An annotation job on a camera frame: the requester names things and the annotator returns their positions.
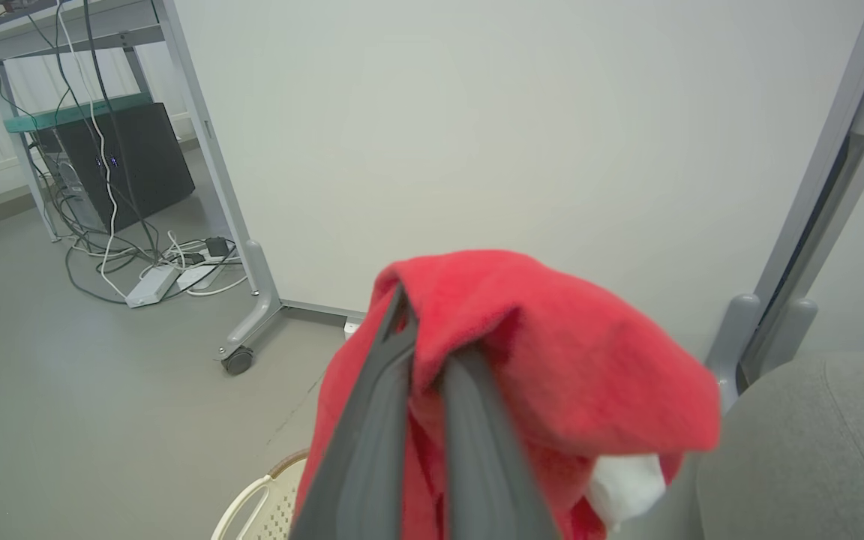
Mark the black computer tower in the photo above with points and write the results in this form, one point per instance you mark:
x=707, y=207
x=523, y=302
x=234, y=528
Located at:
x=139, y=165

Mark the white partition panel grey frame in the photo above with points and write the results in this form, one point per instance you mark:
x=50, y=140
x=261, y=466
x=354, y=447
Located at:
x=514, y=135

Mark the black power adapter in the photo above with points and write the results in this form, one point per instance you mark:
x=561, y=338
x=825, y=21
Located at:
x=217, y=247

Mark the white power strip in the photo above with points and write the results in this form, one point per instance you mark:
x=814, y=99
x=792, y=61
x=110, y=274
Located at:
x=151, y=289

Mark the small white wall box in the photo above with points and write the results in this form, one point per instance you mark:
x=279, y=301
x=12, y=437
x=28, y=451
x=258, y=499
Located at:
x=352, y=328

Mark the black caster wheel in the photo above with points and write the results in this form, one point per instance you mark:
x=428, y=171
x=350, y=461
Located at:
x=238, y=361

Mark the cream perforated laundry basket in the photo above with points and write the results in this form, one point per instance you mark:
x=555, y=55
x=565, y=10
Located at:
x=267, y=506

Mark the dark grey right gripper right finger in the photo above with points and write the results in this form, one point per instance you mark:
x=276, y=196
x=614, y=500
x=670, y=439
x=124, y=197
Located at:
x=477, y=465

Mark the grey fabric chair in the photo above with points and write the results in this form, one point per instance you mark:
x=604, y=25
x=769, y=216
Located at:
x=814, y=450

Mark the grey framed partition panel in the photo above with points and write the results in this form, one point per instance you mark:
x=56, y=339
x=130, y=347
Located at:
x=837, y=187

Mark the red fleece garment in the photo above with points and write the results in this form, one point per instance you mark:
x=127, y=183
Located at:
x=574, y=360

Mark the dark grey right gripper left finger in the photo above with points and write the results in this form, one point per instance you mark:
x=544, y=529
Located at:
x=368, y=450

